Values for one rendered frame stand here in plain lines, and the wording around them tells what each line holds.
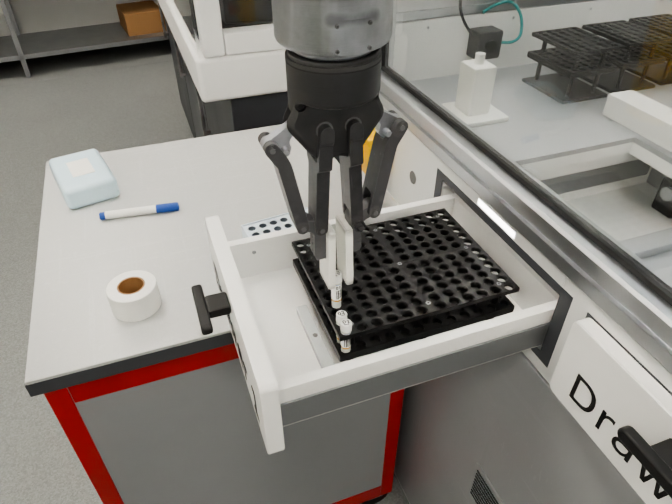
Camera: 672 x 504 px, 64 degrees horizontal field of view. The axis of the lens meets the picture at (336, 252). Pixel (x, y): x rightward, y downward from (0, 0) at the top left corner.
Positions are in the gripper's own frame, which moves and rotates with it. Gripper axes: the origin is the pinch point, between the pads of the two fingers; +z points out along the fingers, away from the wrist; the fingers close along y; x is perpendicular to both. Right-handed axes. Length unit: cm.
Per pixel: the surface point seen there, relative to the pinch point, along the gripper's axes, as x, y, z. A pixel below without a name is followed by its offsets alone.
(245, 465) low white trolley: 17, -12, 59
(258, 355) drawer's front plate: -5.5, -9.9, 5.6
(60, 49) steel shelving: 364, -60, 82
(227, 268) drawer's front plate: 8.1, -10.1, 5.5
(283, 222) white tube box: 33.0, 2.6, 18.8
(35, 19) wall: 414, -76, 73
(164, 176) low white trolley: 62, -14, 22
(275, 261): 16.6, -2.8, 13.1
